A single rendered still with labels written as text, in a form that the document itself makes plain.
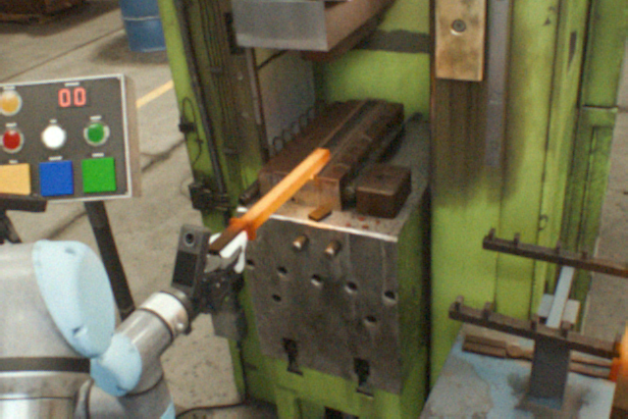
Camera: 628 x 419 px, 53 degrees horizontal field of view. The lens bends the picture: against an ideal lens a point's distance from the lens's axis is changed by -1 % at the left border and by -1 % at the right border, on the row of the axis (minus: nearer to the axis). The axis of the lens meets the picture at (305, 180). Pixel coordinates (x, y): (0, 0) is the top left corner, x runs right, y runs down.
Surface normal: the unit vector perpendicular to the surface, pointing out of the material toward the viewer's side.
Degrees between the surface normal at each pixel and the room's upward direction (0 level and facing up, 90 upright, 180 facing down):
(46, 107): 60
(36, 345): 51
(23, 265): 15
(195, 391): 0
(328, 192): 90
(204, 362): 0
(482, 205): 90
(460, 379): 0
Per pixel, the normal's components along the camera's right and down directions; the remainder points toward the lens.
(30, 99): -0.07, -0.01
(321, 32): -0.44, 0.47
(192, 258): -0.38, -0.08
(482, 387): -0.10, -0.87
